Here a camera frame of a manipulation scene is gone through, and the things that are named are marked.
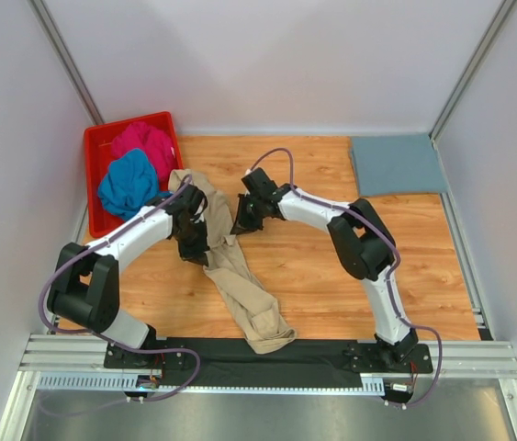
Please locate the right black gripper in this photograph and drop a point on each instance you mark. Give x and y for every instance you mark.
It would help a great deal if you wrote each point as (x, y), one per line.
(246, 209)

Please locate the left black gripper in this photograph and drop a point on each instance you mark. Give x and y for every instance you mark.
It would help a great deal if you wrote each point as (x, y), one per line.
(192, 243)

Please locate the beige t shirt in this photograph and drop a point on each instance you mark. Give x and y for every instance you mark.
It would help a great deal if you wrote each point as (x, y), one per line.
(254, 310)

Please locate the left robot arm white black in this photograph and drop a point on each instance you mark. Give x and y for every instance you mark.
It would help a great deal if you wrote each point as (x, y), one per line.
(85, 288)

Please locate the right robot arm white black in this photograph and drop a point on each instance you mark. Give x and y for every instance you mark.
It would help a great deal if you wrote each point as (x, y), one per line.
(364, 247)

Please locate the crumpled blue t shirt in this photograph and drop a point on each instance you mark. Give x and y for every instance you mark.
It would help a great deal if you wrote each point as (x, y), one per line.
(131, 181)

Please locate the crumpled magenta t shirt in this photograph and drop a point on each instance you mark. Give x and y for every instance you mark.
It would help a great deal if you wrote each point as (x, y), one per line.
(155, 143)

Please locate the red plastic bin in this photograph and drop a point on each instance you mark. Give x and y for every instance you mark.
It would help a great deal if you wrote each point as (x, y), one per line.
(98, 155)

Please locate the folded grey-blue t shirt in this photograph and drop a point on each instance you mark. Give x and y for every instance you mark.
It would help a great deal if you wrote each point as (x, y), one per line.
(395, 165)

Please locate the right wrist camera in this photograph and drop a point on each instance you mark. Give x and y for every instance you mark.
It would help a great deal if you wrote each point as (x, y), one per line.
(260, 181)

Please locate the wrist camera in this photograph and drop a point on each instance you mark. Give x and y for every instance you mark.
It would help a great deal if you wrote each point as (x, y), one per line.
(260, 181)
(192, 200)

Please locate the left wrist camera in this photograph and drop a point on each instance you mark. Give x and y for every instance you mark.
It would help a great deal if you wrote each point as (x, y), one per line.
(192, 200)

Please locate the aluminium frame rail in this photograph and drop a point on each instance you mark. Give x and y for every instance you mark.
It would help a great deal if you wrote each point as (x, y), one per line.
(469, 360)

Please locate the white slotted cable duct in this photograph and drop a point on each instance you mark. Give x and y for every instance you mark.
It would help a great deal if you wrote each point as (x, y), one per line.
(135, 383)

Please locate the left corner aluminium post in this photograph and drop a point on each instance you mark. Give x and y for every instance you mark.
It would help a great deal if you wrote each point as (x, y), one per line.
(53, 34)

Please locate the corner aluminium post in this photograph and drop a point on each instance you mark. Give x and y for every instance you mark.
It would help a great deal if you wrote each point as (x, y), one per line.
(53, 34)
(479, 55)

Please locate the right corner aluminium post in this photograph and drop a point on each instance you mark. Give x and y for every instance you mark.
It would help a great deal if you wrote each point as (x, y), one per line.
(479, 55)

